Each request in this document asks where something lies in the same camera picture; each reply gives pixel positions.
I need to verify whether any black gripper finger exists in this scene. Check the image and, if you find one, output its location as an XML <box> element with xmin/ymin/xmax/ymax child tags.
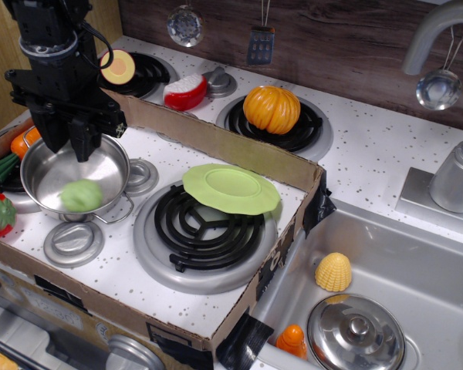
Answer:
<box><xmin>29</xmin><ymin>103</ymin><xmax>70</xmax><ymax>153</ymax></box>
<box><xmin>69</xmin><ymin>116</ymin><xmax>101</xmax><ymax>163</ymax></box>

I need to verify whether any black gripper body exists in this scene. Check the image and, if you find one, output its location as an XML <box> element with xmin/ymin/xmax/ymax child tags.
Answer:
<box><xmin>5</xmin><ymin>32</ymin><xmax>127</xmax><ymax>138</ymax></box>

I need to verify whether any green toy broccoli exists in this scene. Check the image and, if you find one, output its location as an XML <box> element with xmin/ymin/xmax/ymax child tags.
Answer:
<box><xmin>59</xmin><ymin>179</ymin><xmax>103</xmax><ymax>213</ymax></box>

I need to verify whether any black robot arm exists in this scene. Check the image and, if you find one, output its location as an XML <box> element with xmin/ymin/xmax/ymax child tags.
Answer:
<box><xmin>5</xmin><ymin>1</ymin><xmax>127</xmax><ymax>162</ymax></box>

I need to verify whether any stainless steel pot lid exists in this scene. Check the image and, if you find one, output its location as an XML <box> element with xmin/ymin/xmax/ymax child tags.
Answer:
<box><xmin>306</xmin><ymin>294</ymin><xmax>406</xmax><ymax>369</ymax></box>

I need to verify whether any halved purple toy fruit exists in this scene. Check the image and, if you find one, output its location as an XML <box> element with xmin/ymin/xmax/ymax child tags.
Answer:
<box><xmin>101</xmin><ymin>49</ymin><xmax>136</xmax><ymax>85</ymax></box>

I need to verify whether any orange toy carrot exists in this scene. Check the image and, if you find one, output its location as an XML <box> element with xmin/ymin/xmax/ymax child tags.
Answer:
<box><xmin>0</xmin><ymin>126</ymin><xmax>41</xmax><ymax>183</ymax></box>

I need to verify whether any front left black burner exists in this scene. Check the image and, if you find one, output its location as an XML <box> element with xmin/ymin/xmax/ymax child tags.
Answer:
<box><xmin>0</xmin><ymin>162</ymin><xmax>40</xmax><ymax>214</ymax></box>

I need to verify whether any black burner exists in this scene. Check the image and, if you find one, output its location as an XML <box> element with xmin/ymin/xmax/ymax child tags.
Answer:
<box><xmin>133</xmin><ymin>182</ymin><xmax>277</xmax><ymax>294</ymax></box>
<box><xmin>97</xmin><ymin>52</ymin><xmax>178</xmax><ymax>105</ymax></box>
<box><xmin>216</xmin><ymin>96</ymin><xmax>333</xmax><ymax>162</ymax></box>
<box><xmin>0</xmin><ymin>162</ymin><xmax>40</xmax><ymax>214</ymax></box>

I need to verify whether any middle silver stove knob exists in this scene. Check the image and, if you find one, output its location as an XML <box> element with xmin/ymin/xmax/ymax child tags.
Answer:
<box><xmin>125</xmin><ymin>159</ymin><xmax>159</xmax><ymax>197</ymax></box>

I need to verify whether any silver stove knob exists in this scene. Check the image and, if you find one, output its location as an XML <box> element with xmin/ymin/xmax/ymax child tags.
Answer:
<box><xmin>203</xmin><ymin>66</ymin><xmax>238</xmax><ymax>99</ymax></box>
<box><xmin>43</xmin><ymin>222</ymin><xmax>104</xmax><ymax>268</ymax></box>
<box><xmin>125</xmin><ymin>159</ymin><xmax>159</xmax><ymax>197</ymax></box>

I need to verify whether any back left black burner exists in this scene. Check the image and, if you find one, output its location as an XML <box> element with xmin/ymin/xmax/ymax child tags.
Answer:
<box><xmin>97</xmin><ymin>52</ymin><xmax>178</xmax><ymax>105</ymax></box>

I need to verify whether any red white toy cheese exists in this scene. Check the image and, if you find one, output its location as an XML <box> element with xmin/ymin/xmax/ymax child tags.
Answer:
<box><xmin>163</xmin><ymin>73</ymin><xmax>208</xmax><ymax>111</ymax></box>

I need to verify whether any front silver stove knob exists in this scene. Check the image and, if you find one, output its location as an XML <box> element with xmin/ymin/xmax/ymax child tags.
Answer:
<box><xmin>43</xmin><ymin>222</ymin><xmax>104</xmax><ymax>268</ymax></box>

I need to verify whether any hanging silver strainer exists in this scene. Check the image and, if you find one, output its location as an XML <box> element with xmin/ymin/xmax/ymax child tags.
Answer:
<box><xmin>166</xmin><ymin>1</ymin><xmax>204</xmax><ymax>48</ymax></box>

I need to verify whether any back silver stove knob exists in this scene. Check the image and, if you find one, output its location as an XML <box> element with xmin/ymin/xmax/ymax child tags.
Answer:
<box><xmin>203</xmin><ymin>66</ymin><xmax>238</xmax><ymax>99</ymax></box>

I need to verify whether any green plastic plate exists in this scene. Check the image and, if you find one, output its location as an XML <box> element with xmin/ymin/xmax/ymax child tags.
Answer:
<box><xmin>182</xmin><ymin>163</ymin><xmax>281</xmax><ymax>216</ymax></box>

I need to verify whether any front right black burner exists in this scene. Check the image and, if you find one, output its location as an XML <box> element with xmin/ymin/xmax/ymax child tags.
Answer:
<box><xmin>133</xmin><ymin>182</ymin><xmax>277</xmax><ymax>294</ymax></box>

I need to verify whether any orange toy pumpkin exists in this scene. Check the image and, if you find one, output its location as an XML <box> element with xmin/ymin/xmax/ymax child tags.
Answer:
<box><xmin>242</xmin><ymin>86</ymin><xmax>301</xmax><ymax>135</ymax></box>

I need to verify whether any hanging silver spatula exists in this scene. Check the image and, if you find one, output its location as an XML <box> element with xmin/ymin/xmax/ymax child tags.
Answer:
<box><xmin>246</xmin><ymin>1</ymin><xmax>275</xmax><ymax>66</ymax></box>

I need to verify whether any silver oven front knob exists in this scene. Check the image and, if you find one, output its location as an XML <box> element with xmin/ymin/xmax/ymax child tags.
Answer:
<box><xmin>105</xmin><ymin>335</ymin><xmax>165</xmax><ymax>370</ymax></box>

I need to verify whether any back right black burner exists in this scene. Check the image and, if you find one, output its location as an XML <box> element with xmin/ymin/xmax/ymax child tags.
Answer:
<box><xmin>216</xmin><ymin>96</ymin><xmax>333</xmax><ymax>162</ymax></box>

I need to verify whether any brown cardboard fence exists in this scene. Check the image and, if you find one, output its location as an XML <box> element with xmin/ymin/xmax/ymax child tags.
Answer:
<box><xmin>0</xmin><ymin>93</ymin><xmax>325</xmax><ymax>367</ymax></box>

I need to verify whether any yellow toy corn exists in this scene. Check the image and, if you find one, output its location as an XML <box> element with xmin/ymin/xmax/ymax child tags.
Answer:
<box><xmin>315</xmin><ymin>252</ymin><xmax>352</xmax><ymax>292</ymax></box>

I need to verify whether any small orange toy vegetable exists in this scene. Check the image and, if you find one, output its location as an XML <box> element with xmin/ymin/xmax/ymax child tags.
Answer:
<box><xmin>275</xmin><ymin>324</ymin><xmax>308</xmax><ymax>360</ymax></box>

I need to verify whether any hanging silver ladle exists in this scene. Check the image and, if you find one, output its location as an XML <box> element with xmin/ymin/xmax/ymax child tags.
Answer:
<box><xmin>416</xmin><ymin>26</ymin><xmax>463</xmax><ymax>111</ymax></box>

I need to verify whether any silver toy faucet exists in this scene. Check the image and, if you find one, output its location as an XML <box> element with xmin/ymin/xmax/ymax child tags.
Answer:
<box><xmin>396</xmin><ymin>1</ymin><xmax>463</xmax><ymax>234</ymax></box>

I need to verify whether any silver toy sink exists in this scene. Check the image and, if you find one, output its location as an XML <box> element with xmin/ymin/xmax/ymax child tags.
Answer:
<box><xmin>253</xmin><ymin>202</ymin><xmax>463</xmax><ymax>369</ymax></box>

